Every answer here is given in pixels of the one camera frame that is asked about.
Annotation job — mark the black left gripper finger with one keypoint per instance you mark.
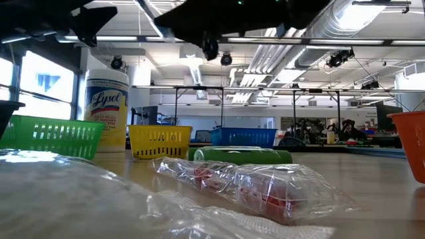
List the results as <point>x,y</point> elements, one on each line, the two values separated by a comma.
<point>93,20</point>

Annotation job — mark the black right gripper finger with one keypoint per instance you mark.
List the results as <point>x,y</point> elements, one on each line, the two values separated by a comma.
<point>189,21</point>

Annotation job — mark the green travel bottle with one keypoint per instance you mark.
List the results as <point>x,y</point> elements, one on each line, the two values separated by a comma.
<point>191,154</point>
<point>239,156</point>

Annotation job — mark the background black robot arm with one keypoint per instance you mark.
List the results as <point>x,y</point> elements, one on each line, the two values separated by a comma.
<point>352,131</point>

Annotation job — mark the window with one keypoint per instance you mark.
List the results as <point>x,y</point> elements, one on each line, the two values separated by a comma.
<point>50,83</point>

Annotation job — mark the Lysol wipes canister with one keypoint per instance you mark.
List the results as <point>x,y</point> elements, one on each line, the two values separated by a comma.
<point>106,109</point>

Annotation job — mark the dark computer monitor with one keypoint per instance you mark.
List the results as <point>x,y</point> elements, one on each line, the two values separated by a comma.
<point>389,117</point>
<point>146,114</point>

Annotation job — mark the black plastic basket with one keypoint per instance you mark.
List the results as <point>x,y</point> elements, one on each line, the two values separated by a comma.
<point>8,116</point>

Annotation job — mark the green plastic basket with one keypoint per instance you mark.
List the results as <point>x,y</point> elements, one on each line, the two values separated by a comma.
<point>50,136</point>

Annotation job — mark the blue plastic basket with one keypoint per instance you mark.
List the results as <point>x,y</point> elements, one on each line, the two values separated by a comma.
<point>244,137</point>

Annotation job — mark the yellow plastic basket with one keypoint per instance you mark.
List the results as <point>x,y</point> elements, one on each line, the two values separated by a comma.
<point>159,141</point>

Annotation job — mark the small yellow canister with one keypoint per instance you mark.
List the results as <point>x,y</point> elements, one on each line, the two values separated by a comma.
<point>330,137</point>

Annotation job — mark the bagged red toothbrush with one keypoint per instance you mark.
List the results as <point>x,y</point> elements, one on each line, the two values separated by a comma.
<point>252,189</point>

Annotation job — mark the bagged white vanity pack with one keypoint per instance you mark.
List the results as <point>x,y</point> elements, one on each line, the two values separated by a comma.
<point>83,199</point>

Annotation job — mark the orange plastic basket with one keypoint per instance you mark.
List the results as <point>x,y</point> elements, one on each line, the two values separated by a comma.
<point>410,146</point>

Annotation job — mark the black rig frame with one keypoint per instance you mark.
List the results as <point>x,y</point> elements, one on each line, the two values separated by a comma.
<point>315,90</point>
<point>199,88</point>

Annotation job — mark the silver ventilation duct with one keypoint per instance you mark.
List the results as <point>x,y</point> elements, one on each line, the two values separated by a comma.
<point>332,26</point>

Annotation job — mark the black rig camera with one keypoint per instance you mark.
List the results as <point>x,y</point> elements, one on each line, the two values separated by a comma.
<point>340,58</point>

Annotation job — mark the black table frame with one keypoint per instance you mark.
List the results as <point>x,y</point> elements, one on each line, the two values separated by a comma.
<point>332,149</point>

